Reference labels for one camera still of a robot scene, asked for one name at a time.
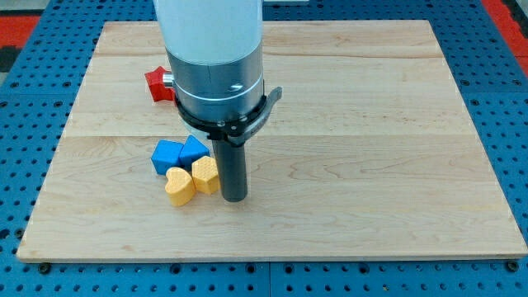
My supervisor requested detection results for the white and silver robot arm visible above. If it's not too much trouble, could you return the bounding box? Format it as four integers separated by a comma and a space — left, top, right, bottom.
154, 0, 264, 122

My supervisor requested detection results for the light wooden board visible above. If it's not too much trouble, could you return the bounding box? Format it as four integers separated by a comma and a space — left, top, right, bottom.
17, 20, 527, 263

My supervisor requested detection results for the black quick-release clamp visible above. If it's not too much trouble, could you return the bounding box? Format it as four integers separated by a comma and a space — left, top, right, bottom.
175, 87, 283, 147

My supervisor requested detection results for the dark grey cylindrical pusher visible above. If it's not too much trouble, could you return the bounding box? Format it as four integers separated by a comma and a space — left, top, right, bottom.
212, 140, 248, 202

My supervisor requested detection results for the yellow hexagon block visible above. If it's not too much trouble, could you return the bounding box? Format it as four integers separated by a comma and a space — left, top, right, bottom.
191, 156, 220, 195

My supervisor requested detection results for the blue triangular block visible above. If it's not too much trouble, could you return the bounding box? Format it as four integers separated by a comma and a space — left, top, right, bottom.
179, 135, 210, 168

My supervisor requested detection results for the yellow heart block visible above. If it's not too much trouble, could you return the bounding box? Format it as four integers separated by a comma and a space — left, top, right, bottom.
165, 167, 196, 207

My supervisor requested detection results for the blue cube block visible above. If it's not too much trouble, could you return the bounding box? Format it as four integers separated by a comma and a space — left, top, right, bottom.
151, 139, 183, 175

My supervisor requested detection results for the red star block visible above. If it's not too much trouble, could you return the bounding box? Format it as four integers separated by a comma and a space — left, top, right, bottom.
144, 66, 175, 102

